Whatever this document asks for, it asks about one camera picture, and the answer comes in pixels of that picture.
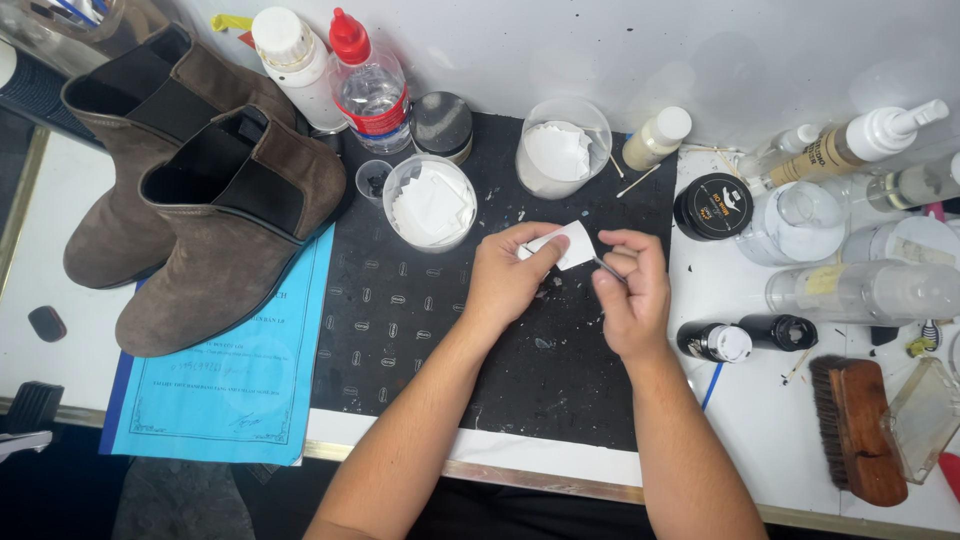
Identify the person's left hand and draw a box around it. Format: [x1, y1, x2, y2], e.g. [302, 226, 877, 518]
[462, 220, 572, 333]

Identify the person's right hand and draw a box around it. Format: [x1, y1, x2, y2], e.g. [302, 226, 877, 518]
[590, 228, 673, 363]

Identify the thin metal pick tool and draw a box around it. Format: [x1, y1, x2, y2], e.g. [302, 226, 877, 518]
[592, 256, 628, 285]

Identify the small white paper piece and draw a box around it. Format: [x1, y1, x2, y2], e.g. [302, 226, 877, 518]
[517, 219, 598, 272]

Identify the black bottle white cap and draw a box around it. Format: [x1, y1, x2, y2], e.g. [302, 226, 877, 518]
[675, 321, 754, 366]

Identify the black patterned work mat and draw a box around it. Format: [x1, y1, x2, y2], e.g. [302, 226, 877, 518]
[309, 111, 680, 453]

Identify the pile of white paper squares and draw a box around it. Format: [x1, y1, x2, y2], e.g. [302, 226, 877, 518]
[391, 163, 475, 246]

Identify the blue pen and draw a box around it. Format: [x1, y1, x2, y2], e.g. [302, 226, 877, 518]
[700, 362, 724, 413]

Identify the white cup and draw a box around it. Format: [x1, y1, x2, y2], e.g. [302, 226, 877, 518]
[381, 153, 480, 255]

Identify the black round jar printed lid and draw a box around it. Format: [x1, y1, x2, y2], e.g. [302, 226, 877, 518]
[672, 172, 756, 243]

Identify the cotton swab stick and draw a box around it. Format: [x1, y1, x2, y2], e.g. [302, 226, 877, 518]
[615, 162, 663, 200]

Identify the crumpled white paper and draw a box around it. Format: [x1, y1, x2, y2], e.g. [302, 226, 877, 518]
[522, 120, 595, 183]

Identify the small clear plastic cup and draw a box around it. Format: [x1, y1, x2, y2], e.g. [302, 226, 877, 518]
[354, 159, 395, 208]

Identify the small cream bottle white cap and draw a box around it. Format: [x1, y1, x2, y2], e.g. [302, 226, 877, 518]
[621, 105, 693, 173]

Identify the black round tin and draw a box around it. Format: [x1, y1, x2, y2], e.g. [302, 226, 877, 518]
[409, 91, 475, 166]

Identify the short wooden stick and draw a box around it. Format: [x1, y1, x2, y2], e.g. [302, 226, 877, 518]
[781, 345, 816, 387]

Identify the clear glass jar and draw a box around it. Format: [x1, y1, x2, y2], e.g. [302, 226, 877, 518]
[737, 180, 853, 268]

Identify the small clear bottle white cap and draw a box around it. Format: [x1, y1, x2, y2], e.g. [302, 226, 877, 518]
[737, 123, 823, 179]

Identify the clear bottle red cap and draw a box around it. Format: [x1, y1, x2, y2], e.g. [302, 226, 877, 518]
[327, 7, 414, 156]

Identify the large clear plastic bottle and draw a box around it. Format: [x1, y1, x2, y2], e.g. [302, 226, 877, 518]
[765, 258, 960, 329]

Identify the person's black clothing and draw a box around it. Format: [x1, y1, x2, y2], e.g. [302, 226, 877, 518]
[420, 475, 676, 540]

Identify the wooden shoe brush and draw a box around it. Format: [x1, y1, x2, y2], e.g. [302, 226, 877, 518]
[807, 354, 910, 509]

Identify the spray bottle tan label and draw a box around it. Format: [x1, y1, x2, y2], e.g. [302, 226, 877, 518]
[763, 98, 951, 189]

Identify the brown suede ankle boot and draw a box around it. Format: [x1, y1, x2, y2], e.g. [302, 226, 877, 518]
[61, 22, 301, 291]
[114, 105, 348, 359]

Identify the round clear lidded container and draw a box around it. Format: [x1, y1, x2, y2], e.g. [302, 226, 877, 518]
[843, 215, 960, 268]

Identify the white plastic bottle white cap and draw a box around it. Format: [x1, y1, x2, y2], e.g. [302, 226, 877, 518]
[250, 6, 351, 137]

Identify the blue paper document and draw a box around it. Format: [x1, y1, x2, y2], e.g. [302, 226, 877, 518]
[99, 223, 336, 468]

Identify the small yellow black tool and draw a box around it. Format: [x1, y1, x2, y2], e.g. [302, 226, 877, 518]
[904, 318, 944, 360]

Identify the clear bottle cloudy liquid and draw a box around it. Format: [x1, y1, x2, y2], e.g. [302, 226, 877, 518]
[861, 152, 960, 214]

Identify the clear plastic tray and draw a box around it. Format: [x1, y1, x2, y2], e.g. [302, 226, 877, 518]
[878, 355, 960, 486]

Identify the red object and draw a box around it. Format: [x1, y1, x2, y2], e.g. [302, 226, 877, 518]
[937, 450, 960, 504]

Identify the yellow plastic object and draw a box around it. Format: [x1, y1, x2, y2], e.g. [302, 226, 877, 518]
[209, 12, 256, 36]

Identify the small black rubber block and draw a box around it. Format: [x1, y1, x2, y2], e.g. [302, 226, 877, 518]
[27, 304, 69, 345]

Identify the clear container with pens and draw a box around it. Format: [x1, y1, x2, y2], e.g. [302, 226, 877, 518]
[0, 0, 177, 79]

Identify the black ribbed object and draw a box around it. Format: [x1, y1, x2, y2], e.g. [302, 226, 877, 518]
[0, 380, 66, 464]

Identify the dark blue fabric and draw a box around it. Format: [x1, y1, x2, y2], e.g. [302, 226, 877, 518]
[0, 43, 102, 144]

